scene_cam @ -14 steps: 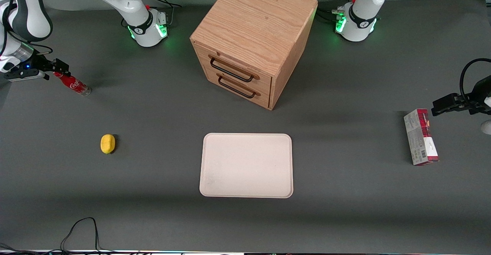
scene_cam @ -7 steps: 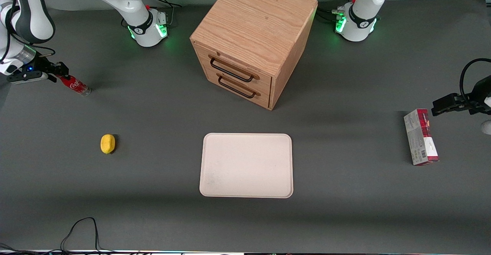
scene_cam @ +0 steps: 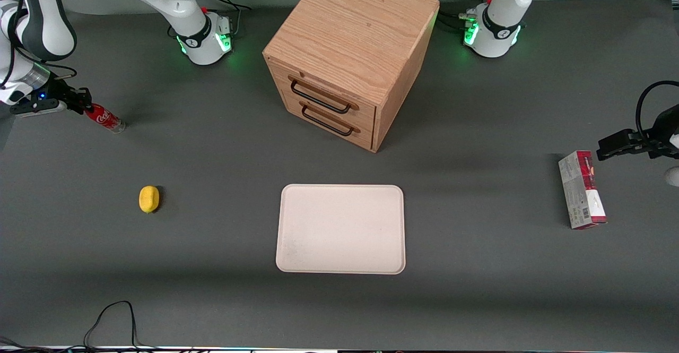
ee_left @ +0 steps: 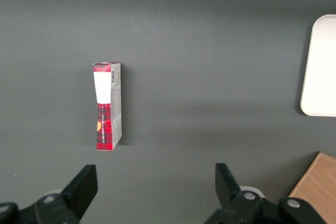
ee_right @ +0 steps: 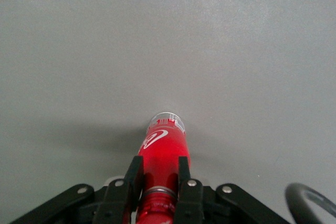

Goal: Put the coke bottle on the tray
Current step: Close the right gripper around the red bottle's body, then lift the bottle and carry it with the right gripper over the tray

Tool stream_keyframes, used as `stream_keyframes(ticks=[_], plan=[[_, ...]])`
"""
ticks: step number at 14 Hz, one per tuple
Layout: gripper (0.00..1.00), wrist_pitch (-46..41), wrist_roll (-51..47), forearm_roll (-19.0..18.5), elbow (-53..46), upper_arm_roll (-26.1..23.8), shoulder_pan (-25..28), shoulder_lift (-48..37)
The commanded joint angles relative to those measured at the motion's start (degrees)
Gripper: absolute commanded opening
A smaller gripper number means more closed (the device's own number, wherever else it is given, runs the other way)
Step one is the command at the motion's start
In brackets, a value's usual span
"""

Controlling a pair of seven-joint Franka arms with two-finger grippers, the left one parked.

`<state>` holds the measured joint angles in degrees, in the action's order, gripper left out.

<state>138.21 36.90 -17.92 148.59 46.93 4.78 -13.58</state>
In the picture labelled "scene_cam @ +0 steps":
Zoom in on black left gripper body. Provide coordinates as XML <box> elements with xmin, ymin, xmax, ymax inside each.
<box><xmin>634</xmin><ymin>106</ymin><xmax>679</xmax><ymax>160</ymax></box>

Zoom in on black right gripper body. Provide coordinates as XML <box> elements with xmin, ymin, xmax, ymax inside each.
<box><xmin>35</xmin><ymin>79</ymin><xmax>82</xmax><ymax>113</ymax></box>

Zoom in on red cola can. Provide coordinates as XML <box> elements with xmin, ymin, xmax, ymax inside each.
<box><xmin>85</xmin><ymin>103</ymin><xmax>127</xmax><ymax>134</ymax></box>

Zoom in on cream rectangular tray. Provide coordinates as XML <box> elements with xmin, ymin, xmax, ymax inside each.
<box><xmin>275</xmin><ymin>184</ymin><xmax>406</xmax><ymax>275</ymax></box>

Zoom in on red and grey carton box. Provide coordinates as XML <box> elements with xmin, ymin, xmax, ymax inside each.
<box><xmin>558</xmin><ymin>150</ymin><xmax>608</xmax><ymax>230</ymax></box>

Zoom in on yellow lemon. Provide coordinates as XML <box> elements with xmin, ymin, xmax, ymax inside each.
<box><xmin>138</xmin><ymin>185</ymin><xmax>160</xmax><ymax>214</ymax></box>

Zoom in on wooden drawer cabinet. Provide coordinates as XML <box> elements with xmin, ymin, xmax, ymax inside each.
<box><xmin>263</xmin><ymin>0</ymin><xmax>440</xmax><ymax>153</ymax></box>

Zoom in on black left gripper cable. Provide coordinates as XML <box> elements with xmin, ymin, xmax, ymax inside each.
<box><xmin>635</xmin><ymin>80</ymin><xmax>679</xmax><ymax>142</ymax></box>

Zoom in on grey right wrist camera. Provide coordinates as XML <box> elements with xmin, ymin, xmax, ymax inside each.
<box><xmin>9</xmin><ymin>98</ymin><xmax>68</xmax><ymax>118</ymax></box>

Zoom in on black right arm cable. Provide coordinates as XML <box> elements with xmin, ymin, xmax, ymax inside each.
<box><xmin>0</xmin><ymin>0</ymin><xmax>79</xmax><ymax>89</ymax></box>

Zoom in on black right base cables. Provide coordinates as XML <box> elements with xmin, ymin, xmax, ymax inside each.
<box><xmin>199</xmin><ymin>0</ymin><xmax>252</xmax><ymax>38</ymax></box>

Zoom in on black base cables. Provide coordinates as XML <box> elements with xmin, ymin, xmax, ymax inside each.
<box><xmin>437</xmin><ymin>0</ymin><xmax>497</xmax><ymax>33</ymax></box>
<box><xmin>199</xmin><ymin>0</ymin><xmax>252</xmax><ymax>38</ymax></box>

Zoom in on black left base cables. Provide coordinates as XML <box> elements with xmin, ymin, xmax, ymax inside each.
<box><xmin>437</xmin><ymin>0</ymin><xmax>497</xmax><ymax>33</ymax></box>

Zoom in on black cable at table edge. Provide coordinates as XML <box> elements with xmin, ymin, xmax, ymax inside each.
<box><xmin>0</xmin><ymin>300</ymin><xmax>176</xmax><ymax>352</ymax></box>

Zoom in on black drawer handle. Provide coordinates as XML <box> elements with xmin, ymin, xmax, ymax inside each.
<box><xmin>290</xmin><ymin>78</ymin><xmax>352</xmax><ymax>115</ymax></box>
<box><xmin>301</xmin><ymin>103</ymin><xmax>355</xmax><ymax>137</ymax></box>

